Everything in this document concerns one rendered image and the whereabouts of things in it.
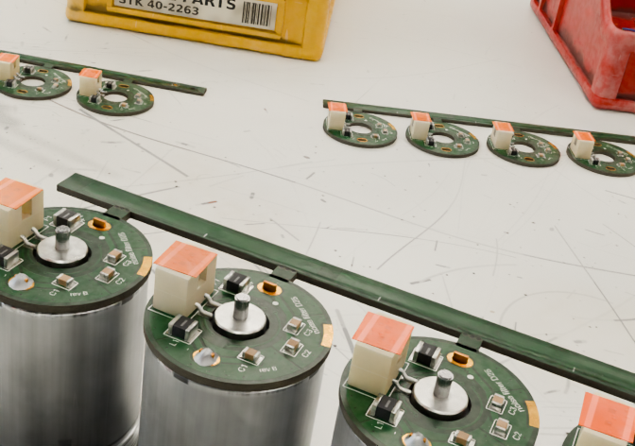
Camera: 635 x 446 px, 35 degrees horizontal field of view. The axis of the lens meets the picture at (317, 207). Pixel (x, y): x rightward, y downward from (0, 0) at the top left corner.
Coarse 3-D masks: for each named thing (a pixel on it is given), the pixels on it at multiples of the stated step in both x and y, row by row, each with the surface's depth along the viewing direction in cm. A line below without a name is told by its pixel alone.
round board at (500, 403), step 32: (416, 352) 13; (448, 352) 13; (480, 352) 13; (480, 384) 13; (512, 384) 13; (352, 416) 12; (384, 416) 12; (416, 416) 12; (480, 416) 12; (512, 416) 12
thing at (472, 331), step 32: (64, 192) 16; (96, 192) 16; (128, 192) 16; (160, 224) 15; (192, 224) 15; (256, 256) 15; (288, 256) 15; (352, 288) 14; (384, 288) 14; (416, 320) 14; (448, 320) 14; (480, 320) 14; (512, 352) 14; (544, 352) 14; (576, 352) 14; (608, 384) 13
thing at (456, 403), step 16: (416, 384) 12; (432, 384) 13; (416, 400) 12; (432, 400) 12; (448, 400) 12; (464, 400) 12; (336, 416) 13; (432, 416) 12; (448, 416) 12; (464, 416) 12; (336, 432) 12; (352, 432) 12
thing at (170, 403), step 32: (224, 320) 13; (256, 320) 13; (160, 384) 13; (192, 384) 12; (320, 384) 13; (160, 416) 13; (192, 416) 13; (224, 416) 12; (256, 416) 13; (288, 416) 13
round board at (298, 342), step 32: (224, 288) 14; (256, 288) 14; (288, 288) 14; (160, 320) 13; (192, 320) 13; (288, 320) 13; (320, 320) 13; (160, 352) 12; (192, 352) 13; (224, 352) 13; (256, 352) 13; (288, 352) 13; (320, 352) 13; (224, 384) 12; (256, 384) 12; (288, 384) 12
